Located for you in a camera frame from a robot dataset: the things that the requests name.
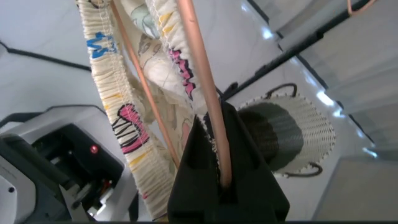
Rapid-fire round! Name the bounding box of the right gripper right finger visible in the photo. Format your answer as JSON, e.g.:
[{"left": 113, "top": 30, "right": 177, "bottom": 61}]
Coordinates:
[{"left": 218, "top": 101, "right": 290, "bottom": 222}]

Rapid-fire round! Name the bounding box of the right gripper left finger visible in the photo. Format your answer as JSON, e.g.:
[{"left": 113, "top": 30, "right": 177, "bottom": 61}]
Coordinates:
[{"left": 167, "top": 114, "right": 224, "bottom": 222}]

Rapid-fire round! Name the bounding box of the cream printed garment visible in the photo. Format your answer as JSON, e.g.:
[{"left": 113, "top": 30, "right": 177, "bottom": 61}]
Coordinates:
[{"left": 76, "top": 0, "right": 224, "bottom": 222}]

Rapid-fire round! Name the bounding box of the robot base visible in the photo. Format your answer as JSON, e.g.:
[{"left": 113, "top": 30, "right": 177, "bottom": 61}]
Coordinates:
[{"left": 0, "top": 104, "right": 140, "bottom": 222}]

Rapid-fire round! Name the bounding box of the white laundry basket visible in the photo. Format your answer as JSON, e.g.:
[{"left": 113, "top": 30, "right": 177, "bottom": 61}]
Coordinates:
[{"left": 236, "top": 82, "right": 337, "bottom": 179}]

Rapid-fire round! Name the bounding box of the black clothes rack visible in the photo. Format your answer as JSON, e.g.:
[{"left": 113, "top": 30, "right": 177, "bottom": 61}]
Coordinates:
[{"left": 216, "top": 0, "right": 374, "bottom": 103}]

